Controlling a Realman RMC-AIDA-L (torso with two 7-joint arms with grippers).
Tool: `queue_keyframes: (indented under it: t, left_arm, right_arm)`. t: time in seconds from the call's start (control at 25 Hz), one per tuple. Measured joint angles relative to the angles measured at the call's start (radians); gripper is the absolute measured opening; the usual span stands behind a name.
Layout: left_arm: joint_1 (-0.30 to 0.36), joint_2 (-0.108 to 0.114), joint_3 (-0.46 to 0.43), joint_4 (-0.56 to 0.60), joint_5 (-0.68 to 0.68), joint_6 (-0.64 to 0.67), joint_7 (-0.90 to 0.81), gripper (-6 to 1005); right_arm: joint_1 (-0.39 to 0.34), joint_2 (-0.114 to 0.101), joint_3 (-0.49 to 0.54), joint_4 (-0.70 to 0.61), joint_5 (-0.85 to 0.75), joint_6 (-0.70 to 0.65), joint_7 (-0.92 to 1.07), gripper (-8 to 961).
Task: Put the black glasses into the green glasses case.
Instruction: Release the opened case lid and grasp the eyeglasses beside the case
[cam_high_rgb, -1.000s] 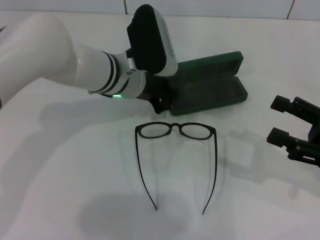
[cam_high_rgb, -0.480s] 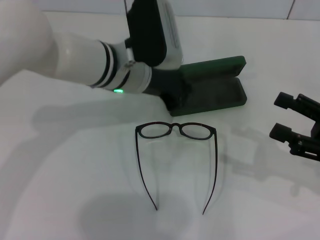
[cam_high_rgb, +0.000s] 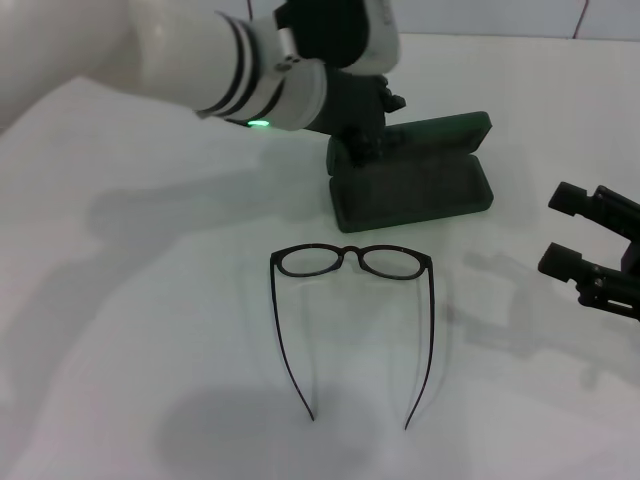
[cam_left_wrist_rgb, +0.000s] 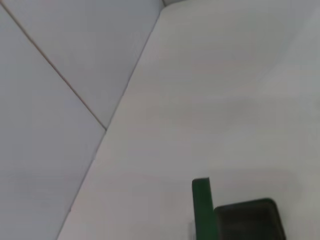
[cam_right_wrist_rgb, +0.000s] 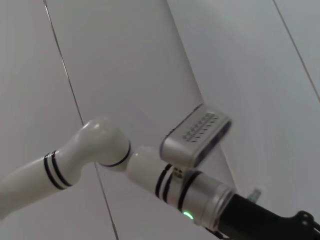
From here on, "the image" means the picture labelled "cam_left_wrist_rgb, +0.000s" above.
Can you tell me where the green glasses case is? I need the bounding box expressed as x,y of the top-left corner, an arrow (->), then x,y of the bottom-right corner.
191,176 -> 287,240

